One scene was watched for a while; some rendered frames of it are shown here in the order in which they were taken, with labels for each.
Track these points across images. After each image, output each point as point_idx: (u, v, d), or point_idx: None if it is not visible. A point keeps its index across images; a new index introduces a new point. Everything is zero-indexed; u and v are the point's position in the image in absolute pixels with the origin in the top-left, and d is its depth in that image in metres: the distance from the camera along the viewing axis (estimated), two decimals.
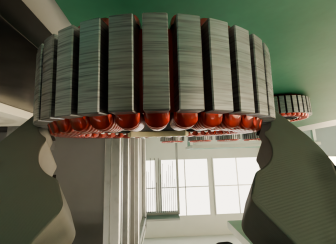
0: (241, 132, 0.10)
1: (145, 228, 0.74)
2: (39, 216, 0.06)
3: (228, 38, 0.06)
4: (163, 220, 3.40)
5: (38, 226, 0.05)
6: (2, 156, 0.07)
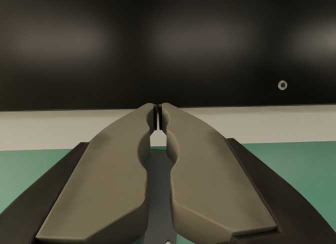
0: None
1: None
2: (124, 201, 0.06)
3: None
4: None
5: (120, 210, 0.06)
6: (115, 133, 0.09)
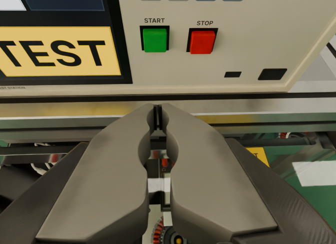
0: None
1: None
2: (124, 201, 0.06)
3: None
4: None
5: (120, 210, 0.06)
6: (115, 133, 0.09)
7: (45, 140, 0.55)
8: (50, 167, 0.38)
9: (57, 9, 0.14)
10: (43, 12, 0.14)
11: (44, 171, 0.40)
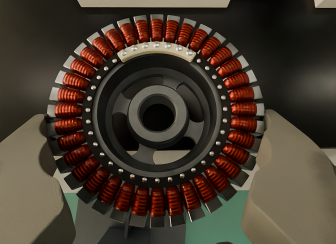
0: (69, 125, 0.10)
1: None
2: (40, 216, 0.06)
3: None
4: None
5: (38, 226, 0.05)
6: (3, 156, 0.08)
7: None
8: None
9: None
10: None
11: None
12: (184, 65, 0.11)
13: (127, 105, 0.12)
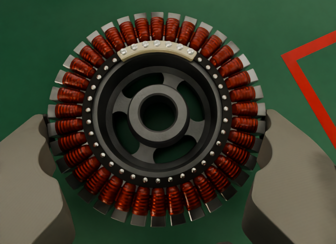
0: (69, 125, 0.10)
1: None
2: (39, 216, 0.06)
3: None
4: None
5: (38, 227, 0.05)
6: (1, 157, 0.07)
7: None
8: None
9: None
10: None
11: None
12: (185, 64, 0.11)
13: (127, 104, 0.12)
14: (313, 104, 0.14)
